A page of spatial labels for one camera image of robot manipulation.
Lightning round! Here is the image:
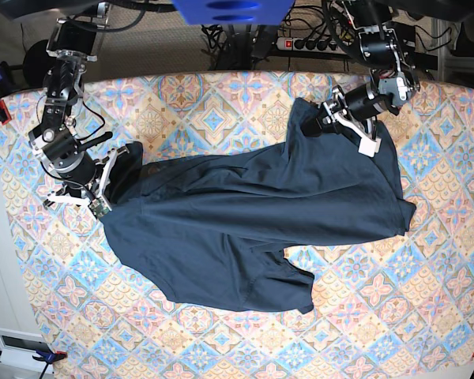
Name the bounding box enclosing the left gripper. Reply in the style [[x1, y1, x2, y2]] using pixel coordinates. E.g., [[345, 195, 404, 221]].
[[301, 84, 382, 156]]

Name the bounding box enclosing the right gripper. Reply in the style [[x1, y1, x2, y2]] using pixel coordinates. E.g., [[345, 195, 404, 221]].
[[43, 146, 130, 218]]

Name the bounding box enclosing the dark blue t-shirt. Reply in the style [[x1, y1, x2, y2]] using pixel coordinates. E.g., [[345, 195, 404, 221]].
[[101, 99, 416, 313]]

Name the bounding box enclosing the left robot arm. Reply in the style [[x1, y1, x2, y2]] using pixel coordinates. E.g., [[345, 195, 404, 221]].
[[301, 1, 420, 157]]

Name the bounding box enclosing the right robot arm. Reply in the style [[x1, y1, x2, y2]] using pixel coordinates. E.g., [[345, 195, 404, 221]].
[[28, 2, 130, 220]]

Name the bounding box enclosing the white power strip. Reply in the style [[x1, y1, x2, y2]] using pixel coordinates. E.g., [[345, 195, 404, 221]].
[[276, 37, 343, 54]]

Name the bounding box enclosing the blue clamp back left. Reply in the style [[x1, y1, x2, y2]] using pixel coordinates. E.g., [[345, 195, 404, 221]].
[[0, 61, 14, 125]]

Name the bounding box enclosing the blue clamp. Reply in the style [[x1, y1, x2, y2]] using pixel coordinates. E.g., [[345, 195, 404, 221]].
[[0, 61, 14, 125], [0, 348, 67, 366]]

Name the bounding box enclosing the blue clamp front left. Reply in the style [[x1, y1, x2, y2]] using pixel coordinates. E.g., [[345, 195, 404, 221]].
[[0, 348, 67, 366]]

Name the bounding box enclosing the colourful patterned tablecloth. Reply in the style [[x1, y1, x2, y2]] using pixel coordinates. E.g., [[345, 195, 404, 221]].
[[0, 81, 474, 378]]

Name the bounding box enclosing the white wall outlet box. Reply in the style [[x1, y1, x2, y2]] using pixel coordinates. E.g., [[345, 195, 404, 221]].
[[0, 328, 49, 373]]

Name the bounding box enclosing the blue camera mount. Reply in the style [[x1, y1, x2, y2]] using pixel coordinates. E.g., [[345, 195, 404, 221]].
[[172, 0, 294, 25]]

